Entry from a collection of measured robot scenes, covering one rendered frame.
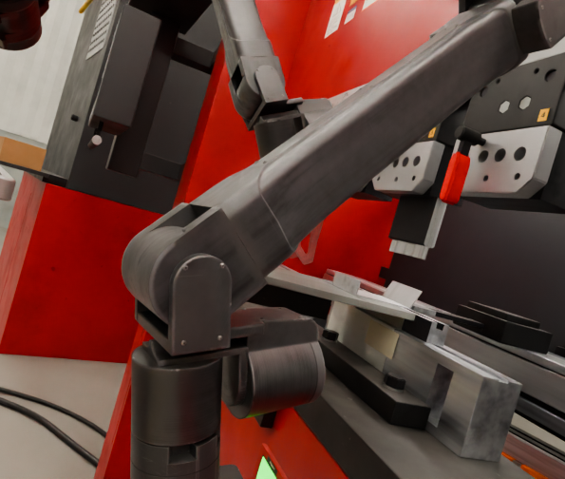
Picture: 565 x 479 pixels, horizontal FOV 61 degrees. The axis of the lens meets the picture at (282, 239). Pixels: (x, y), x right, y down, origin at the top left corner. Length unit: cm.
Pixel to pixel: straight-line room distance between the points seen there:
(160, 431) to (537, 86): 54
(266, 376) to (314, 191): 13
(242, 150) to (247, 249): 128
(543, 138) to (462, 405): 31
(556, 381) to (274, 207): 65
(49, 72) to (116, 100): 610
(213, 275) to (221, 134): 129
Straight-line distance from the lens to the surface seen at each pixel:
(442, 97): 40
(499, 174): 63
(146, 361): 31
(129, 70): 166
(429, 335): 69
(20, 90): 765
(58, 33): 783
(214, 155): 153
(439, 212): 76
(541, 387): 88
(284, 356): 33
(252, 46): 71
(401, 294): 80
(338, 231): 168
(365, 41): 115
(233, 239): 28
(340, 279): 76
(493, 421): 62
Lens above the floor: 106
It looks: 1 degrees down
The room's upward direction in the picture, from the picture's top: 16 degrees clockwise
